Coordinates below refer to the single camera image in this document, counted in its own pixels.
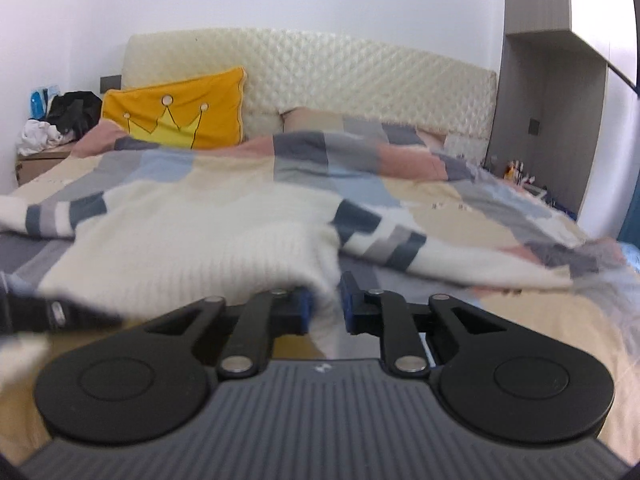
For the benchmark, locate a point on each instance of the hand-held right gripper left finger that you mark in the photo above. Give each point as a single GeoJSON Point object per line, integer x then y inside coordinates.
{"type": "Point", "coordinates": [303, 307]}

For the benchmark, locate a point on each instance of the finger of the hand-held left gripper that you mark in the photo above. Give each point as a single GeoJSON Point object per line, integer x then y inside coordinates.
{"type": "Point", "coordinates": [85, 315]}

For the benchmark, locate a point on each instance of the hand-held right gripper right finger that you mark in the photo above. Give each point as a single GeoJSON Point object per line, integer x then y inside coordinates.
{"type": "Point", "coordinates": [350, 306]}

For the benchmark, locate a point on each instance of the cream knitted sweater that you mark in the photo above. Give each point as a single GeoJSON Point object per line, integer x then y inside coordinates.
{"type": "Point", "coordinates": [200, 240]}

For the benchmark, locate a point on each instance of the black clothes pile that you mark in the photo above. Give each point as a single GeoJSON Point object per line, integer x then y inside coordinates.
{"type": "Point", "coordinates": [75, 110]}

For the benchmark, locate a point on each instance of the wooden nightstand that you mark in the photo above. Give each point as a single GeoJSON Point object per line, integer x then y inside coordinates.
{"type": "Point", "coordinates": [40, 162]}

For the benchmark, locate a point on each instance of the patchwork bed quilt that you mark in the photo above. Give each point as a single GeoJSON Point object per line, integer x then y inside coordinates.
{"type": "Point", "coordinates": [450, 200]}

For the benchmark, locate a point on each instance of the white crumpled cloth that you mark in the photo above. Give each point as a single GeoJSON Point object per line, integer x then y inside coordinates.
{"type": "Point", "coordinates": [40, 137]}

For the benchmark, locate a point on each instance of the patchwork pillow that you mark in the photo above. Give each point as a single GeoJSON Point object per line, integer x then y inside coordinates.
{"type": "Point", "coordinates": [360, 127]}

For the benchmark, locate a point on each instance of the blue bottle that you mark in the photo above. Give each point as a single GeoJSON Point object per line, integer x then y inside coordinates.
{"type": "Point", "coordinates": [37, 102]}

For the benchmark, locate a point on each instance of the small bedside clutter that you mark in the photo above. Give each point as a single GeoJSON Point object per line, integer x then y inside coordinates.
{"type": "Point", "coordinates": [522, 175]}

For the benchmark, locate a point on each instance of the yellow crown pillow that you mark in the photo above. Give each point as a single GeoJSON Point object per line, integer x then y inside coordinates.
{"type": "Point", "coordinates": [175, 110]}

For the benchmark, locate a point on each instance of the cream quilted headboard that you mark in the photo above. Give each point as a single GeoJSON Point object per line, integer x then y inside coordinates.
{"type": "Point", "coordinates": [350, 75]}

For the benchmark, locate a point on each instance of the grey and white wardrobe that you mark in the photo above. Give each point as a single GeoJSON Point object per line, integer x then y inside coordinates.
{"type": "Point", "coordinates": [550, 110]}

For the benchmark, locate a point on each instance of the blue cloth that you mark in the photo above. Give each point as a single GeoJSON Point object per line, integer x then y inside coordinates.
{"type": "Point", "coordinates": [631, 242]}

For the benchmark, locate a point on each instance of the dark wall switch panel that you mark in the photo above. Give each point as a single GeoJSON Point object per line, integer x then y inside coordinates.
{"type": "Point", "coordinates": [111, 82]}

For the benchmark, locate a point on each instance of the small dark wall switch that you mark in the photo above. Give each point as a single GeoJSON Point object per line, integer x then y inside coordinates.
{"type": "Point", "coordinates": [535, 126]}

